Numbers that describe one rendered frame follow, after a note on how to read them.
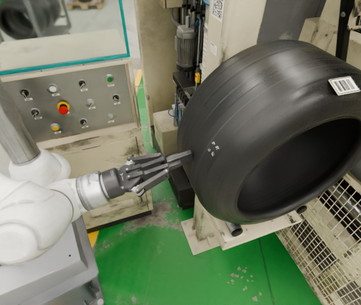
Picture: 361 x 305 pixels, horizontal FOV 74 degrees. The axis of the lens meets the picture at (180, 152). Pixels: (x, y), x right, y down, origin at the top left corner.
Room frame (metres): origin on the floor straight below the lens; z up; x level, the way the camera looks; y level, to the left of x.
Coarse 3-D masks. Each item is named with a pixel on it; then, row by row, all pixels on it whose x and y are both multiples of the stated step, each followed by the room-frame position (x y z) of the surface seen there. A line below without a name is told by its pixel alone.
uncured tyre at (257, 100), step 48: (288, 48) 0.60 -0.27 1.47; (192, 96) 0.59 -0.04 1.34; (240, 96) 0.48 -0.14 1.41; (288, 96) 0.43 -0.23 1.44; (336, 96) 0.44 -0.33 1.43; (192, 144) 0.47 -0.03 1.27; (240, 144) 0.39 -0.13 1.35; (288, 144) 0.73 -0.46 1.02; (336, 144) 0.62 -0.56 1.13; (240, 192) 0.56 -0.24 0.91; (288, 192) 0.55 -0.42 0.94
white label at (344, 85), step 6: (342, 78) 0.47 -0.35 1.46; (348, 78) 0.47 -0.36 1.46; (336, 84) 0.45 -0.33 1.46; (342, 84) 0.46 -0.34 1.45; (348, 84) 0.46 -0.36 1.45; (354, 84) 0.46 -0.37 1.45; (336, 90) 0.44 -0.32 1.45; (342, 90) 0.44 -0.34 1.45; (348, 90) 0.44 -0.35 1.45; (354, 90) 0.44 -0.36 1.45
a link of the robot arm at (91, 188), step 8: (80, 176) 0.38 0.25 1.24; (88, 176) 0.38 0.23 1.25; (96, 176) 0.37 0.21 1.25; (80, 184) 0.35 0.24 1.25; (88, 184) 0.35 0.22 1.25; (96, 184) 0.35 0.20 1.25; (80, 192) 0.33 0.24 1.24; (88, 192) 0.33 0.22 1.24; (96, 192) 0.34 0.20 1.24; (104, 192) 0.34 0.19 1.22; (88, 200) 0.32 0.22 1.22; (96, 200) 0.33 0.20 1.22; (104, 200) 0.33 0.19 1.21; (88, 208) 0.32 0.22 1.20
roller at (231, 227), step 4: (228, 224) 0.43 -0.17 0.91; (232, 224) 0.42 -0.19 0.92; (228, 228) 0.42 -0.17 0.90; (232, 228) 0.41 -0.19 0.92; (236, 228) 0.41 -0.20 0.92; (240, 228) 0.41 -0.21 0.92; (232, 232) 0.40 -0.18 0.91; (236, 232) 0.39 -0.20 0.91; (240, 232) 0.40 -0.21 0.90; (232, 236) 0.39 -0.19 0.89; (236, 236) 0.40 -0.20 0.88
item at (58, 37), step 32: (0, 0) 0.89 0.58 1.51; (32, 0) 0.92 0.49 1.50; (64, 0) 0.95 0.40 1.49; (96, 0) 0.99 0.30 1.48; (0, 32) 0.88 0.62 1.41; (32, 32) 0.91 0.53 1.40; (64, 32) 0.94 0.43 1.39; (96, 32) 0.98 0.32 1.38; (0, 64) 0.86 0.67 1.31; (32, 64) 0.89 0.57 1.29; (64, 64) 0.92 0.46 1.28
